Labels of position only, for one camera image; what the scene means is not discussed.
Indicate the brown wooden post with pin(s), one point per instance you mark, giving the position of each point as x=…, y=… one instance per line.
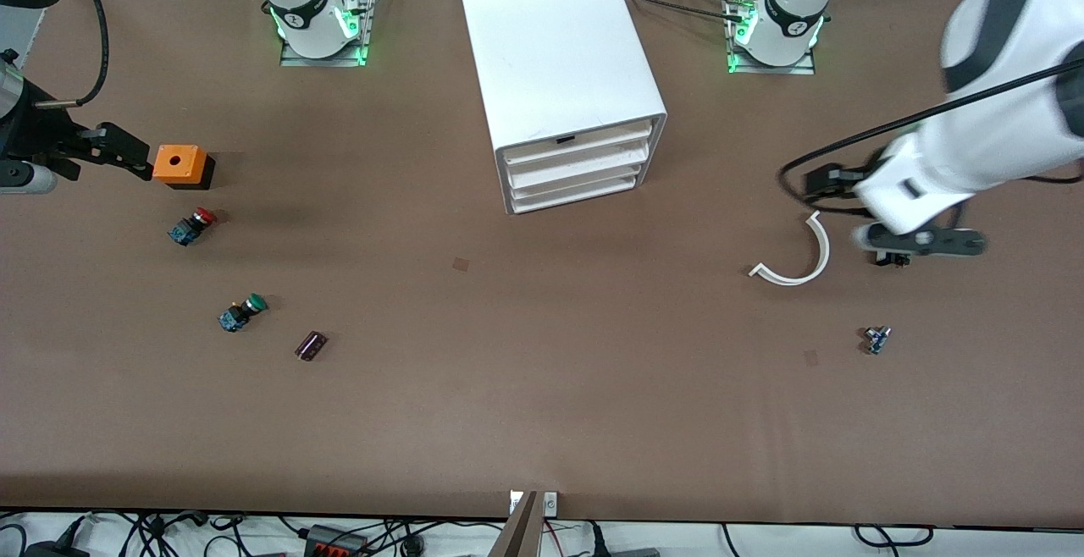
x=518, y=536

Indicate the orange button enclosure box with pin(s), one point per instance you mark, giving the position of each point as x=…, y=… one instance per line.
x=178, y=163

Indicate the black power strip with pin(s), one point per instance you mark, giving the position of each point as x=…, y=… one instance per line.
x=334, y=544

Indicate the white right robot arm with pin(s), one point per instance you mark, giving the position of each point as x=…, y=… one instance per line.
x=305, y=7

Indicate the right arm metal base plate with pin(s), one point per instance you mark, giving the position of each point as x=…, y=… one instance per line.
x=367, y=24

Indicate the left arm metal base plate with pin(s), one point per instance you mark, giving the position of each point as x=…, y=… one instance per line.
x=804, y=69

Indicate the small white metal bracket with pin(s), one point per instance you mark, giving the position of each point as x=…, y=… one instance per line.
x=515, y=502
x=550, y=503

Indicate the small blue electronic part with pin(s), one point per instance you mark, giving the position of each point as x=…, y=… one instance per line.
x=876, y=339

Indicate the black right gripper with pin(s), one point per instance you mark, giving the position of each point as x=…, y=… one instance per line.
x=42, y=131

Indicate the black power adapter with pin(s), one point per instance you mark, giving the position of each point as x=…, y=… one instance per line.
x=51, y=550

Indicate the green push button switch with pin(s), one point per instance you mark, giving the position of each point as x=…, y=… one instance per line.
x=241, y=313

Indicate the red push button switch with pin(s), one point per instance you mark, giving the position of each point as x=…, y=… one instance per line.
x=190, y=227

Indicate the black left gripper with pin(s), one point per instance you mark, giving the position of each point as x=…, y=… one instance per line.
x=828, y=178

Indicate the white curved plastic strip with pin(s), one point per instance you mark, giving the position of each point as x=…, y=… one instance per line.
x=825, y=252

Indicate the dark purple small component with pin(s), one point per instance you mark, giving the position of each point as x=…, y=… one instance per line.
x=311, y=345

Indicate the small black switch part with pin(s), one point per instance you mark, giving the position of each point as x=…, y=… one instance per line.
x=896, y=261

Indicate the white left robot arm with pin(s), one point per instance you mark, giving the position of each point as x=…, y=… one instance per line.
x=999, y=134

